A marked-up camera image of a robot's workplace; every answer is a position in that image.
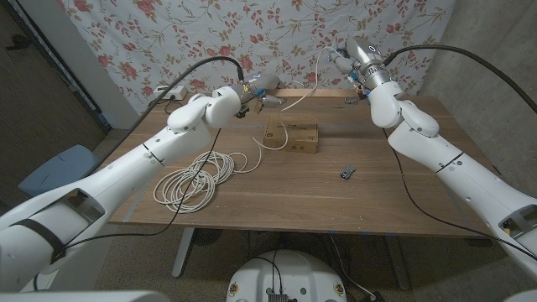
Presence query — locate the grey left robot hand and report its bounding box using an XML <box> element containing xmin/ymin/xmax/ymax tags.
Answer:
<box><xmin>233</xmin><ymin>73</ymin><xmax>289</xmax><ymax>115</ymax></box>

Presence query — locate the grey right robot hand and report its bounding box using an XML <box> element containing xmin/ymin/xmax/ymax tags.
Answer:
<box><xmin>331</xmin><ymin>36</ymin><xmax>394</xmax><ymax>91</ymax></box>

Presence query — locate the white Ethernet cable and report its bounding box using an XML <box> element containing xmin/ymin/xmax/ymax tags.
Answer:
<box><xmin>153</xmin><ymin>45</ymin><xmax>341</xmax><ymax>215</ymax></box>

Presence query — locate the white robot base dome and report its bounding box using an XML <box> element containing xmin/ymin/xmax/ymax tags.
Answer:
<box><xmin>226</xmin><ymin>249</ymin><xmax>348</xmax><ymax>302</ymax></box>

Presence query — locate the brown cardboard package box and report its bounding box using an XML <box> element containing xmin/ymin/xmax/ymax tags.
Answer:
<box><xmin>263</xmin><ymin>113</ymin><xmax>320</xmax><ymax>155</ymax></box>

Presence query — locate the floral print backdrop cloth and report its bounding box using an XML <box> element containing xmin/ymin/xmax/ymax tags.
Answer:
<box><xmin>56</xmin><ymin>0</ymin><xmax>456</xmax><ymax>107</ymax></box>

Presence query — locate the white power strip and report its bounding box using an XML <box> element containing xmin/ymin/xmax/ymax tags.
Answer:
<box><xmin>153</xmin><ymin>85</ymin><xmax>189</xmax><ymax>102</ymax></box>

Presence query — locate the grey metal table leg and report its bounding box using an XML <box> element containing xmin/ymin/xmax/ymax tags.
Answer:
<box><xmin>384</xmin><ymin>234</ymin><xmax>413</xmax><ymax>291</ymax></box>
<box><xmin>171</xmin><ymin>227</ymin><xmax>196</xmax><ymax>279</ymax></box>

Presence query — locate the blue padded stool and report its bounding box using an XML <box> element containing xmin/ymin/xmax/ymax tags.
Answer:
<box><xmin>17</xmin><ymin>144</ymin><xmax>101</xmax><ymax>198</ymax></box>

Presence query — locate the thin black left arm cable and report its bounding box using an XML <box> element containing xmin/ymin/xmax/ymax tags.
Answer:
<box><xmin>62</xmin><ymin>128</ymin><xmax>222</xmax><ymax>253</ymax></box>

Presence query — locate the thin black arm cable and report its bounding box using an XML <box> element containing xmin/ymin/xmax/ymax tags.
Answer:
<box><xmin>382</xmin><ymin>128</ymin><xmax>537</xmax><ymax>262</ymax></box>
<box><xmin>62</xmin><ymin>128</ymin><xmax>222</xmax><ymax>253</ymax></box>

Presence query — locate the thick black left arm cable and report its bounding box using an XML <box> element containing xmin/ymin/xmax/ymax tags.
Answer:
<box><xmin>90</xmin><ymin>55</ymin><xmax>246</xmax><ymax>173</ymax></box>

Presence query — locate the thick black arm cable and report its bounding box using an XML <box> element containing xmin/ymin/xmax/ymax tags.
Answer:
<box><xmin>382</xmin><ymin>44</ymin><xmax>537</xmax><ymax>115</ymax></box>
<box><xmin>90</xmin><ymin>55</ymin><xmax>246</xmax><ymax>173</ymax></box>

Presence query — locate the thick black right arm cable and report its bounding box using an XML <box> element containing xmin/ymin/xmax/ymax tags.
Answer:
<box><xmin>382</xmin><ymin>44</ymin><xmax>537</xmax><ymax>115</ymax></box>

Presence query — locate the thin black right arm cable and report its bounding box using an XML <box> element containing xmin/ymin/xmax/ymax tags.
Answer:
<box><xmin>382</xmin><ymin>128</ymin><xmax>537</xmax><ymax>262</ymax></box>

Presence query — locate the black door handle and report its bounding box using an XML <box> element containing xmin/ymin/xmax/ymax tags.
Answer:
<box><xmin>5</xmin><ymin>34</ymin><xmax>33</xmax><ymax>52</ymax></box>

